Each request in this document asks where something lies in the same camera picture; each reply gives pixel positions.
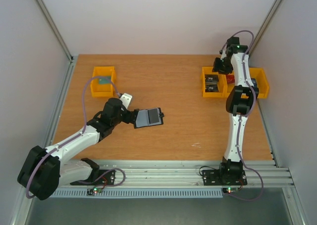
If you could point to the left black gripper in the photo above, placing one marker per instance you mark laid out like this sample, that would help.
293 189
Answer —
128 119

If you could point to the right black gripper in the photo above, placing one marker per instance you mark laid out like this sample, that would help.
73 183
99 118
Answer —
220 68

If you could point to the black leather card holder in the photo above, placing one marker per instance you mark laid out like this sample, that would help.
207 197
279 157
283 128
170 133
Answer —
148 118

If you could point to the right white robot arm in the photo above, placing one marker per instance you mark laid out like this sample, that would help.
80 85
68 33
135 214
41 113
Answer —
239 104

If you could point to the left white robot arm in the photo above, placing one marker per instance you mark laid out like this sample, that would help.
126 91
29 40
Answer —
45 169

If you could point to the black card in bin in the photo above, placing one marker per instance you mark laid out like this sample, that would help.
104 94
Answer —
211 88
211 79

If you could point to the yellow bin with black card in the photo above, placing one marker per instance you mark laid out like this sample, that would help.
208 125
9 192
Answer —
221 87

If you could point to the yellow bin with red card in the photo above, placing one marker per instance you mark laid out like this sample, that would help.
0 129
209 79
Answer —
228 88

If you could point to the blue card in bin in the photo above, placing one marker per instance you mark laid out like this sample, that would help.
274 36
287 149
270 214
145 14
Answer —
254 82

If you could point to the yellow bin with blue card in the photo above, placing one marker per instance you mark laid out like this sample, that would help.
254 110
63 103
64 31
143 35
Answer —
258 76

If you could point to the green card in bin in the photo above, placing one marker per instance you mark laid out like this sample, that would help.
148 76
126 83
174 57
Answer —
105 80

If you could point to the left yellow bin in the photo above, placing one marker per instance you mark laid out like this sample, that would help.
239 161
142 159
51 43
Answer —
103 91

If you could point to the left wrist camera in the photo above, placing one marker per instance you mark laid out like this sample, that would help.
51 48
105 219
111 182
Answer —
126 99

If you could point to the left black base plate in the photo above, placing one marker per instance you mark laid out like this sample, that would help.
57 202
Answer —
103 177

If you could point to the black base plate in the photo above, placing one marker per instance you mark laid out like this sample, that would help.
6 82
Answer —
103 177
213 177

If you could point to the grey slotted cable duct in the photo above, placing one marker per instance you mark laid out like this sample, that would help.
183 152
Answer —
135 193

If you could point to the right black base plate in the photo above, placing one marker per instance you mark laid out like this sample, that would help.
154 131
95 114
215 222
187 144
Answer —
213 177

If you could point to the aluminium rail frame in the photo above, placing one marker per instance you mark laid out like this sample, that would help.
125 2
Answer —
185 174

